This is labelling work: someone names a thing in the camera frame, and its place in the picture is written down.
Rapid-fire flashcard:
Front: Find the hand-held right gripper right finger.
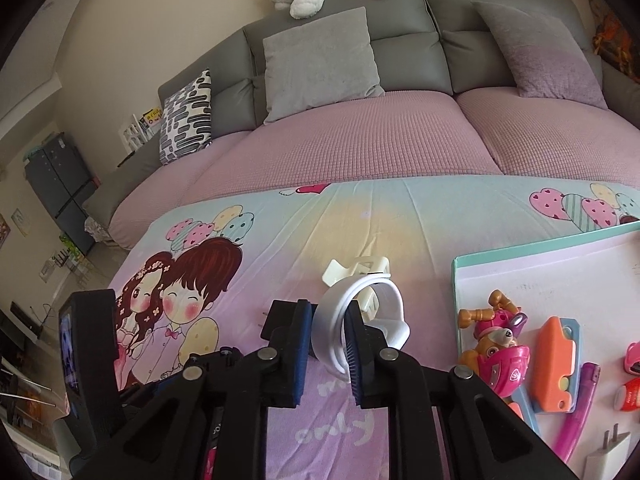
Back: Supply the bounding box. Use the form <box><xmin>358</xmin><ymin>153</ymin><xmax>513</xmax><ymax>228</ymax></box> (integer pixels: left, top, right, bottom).
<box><xmin>345</xmin><ymin>302</ymin><xmax>583</xmax><ymax>480</ymax></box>

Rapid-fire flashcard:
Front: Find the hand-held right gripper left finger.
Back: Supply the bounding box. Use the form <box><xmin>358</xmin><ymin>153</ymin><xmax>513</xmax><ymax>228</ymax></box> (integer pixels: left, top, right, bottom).
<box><xmin>100</xmin><ymin>299</ymin><xmax>313</xmax><ymax>480</ymax></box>

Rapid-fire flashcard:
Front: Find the white wristband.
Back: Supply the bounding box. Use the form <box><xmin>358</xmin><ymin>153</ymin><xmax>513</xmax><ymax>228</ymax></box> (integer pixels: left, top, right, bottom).
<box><xmin>311</xmin><ymin>272</ymin><xmax>412</xmax><ymax>376</ymax></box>

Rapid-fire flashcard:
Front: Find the pink pup toy figure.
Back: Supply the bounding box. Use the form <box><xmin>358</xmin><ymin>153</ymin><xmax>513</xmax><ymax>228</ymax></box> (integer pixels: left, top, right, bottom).
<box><xmin>457</xmin><ymin>289</ymin><xmax>531</xmax><ymax>406</ymax></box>

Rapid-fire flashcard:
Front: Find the teal-edged cardboard box tray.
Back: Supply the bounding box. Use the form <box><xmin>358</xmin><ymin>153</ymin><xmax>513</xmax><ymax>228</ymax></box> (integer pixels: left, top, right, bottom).
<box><xmin>451</xmin><ymin>220</ymin><xmax>640</xmax><ymax>480</ymax></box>

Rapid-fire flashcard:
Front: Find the white charger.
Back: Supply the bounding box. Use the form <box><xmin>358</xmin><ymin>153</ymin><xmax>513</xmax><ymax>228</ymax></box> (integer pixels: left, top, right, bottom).
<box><xmin>585</xmin><ymin>422</ymin><xmax>633</xmax><ymax>480</ymax></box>

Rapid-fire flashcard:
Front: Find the white hair claw clip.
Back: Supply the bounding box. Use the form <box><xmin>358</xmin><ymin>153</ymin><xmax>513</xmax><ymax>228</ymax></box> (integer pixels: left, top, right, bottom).
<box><xmin>322</xmin><ymin>255</ymin><xmax>391</xmax><ymax>323</ymax></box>

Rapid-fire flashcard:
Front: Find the green potted plant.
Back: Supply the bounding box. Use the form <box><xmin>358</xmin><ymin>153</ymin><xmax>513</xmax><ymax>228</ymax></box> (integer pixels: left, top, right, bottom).
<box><xmin>59</xmin><ymin>232</ymin><xmax>86</xmax><ymax>263</ymax></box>

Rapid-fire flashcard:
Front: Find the printed blanket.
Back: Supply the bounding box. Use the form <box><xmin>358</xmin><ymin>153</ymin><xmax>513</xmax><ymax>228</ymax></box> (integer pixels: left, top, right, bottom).
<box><xmin>112</xmin><ymin>175</ymin><xmax>640</xmax><ymax>480</ymax></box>

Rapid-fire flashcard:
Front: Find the small orange blue toy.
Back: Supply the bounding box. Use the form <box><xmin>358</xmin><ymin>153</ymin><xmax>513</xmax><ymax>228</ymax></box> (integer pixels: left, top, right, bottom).
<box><xmin>505</xmin><ymin>390</ymin><xmax>543</xmax><ymax>441</ymax></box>

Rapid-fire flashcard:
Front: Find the dark grey refrigerator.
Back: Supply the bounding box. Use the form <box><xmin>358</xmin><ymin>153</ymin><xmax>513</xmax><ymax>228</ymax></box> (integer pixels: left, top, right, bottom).
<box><xmin>25</xmin><ymin>132</ymin><xmax>101</xmax><ymax>256</ymax></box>

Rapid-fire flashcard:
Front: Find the large orange blue toy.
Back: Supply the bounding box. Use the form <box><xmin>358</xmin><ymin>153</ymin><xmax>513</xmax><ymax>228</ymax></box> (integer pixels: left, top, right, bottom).
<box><xmin>530</xmin><ymin>316</ymin><xmax>583</xmax><ymax>413</ymax></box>

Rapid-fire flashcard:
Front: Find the grey sofa with pink cover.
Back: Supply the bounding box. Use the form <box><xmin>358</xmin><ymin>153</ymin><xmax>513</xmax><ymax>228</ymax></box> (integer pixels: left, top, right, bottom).
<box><xmin>82</xmin><ymin>0</ymin><xmax>640</xmax><ymax>251</ymax></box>

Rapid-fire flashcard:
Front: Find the white book rack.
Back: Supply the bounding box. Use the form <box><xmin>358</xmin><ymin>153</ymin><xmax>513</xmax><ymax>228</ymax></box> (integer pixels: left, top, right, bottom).
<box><xmin>119</xmin><ymin>107</ymin><xmax>163</xmax><ymax>151</ymax></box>

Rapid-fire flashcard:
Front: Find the pink plastic toy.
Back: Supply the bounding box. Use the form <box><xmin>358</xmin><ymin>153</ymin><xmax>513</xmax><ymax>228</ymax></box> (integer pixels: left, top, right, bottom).
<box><xmin>552</xmin><ymin>362</ymin><xmax>602</xmax><ymax>463</ymax></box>

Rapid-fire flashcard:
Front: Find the black white patterned pillow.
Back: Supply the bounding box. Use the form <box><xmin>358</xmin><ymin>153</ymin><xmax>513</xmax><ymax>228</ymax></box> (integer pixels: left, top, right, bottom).
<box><xmin>159</xmin><ymin>70</ymin><xmax>213</xmax><ymax>165</ymax></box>

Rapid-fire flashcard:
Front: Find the small orange red toy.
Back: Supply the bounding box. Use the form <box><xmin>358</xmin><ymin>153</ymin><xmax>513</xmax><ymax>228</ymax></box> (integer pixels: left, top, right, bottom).
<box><xmin>615</xmin><ymin>377</ymin><xmax>640</xmax><ymax>413</ymax></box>

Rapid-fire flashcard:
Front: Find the grey pillow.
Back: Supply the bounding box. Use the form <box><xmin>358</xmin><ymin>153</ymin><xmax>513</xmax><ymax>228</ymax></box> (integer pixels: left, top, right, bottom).
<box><xmin>262</xmin><ymin>6</ymin><xmax>386</xmax><ymax>125</ymax></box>

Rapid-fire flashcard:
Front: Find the purple pillow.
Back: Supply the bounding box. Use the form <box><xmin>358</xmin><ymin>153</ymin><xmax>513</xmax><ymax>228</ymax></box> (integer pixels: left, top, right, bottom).
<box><xmin>472</xmin><ymin>1</ymin><xmax>608</xmax><ymax>111</ymax></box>

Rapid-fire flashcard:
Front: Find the orange bag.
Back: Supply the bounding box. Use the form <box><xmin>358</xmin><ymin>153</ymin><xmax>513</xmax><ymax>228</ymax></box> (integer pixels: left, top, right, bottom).
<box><xmin>592</xmin><ymin>12</ymin><xmax>640</xmax><ymax>78</ymax></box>

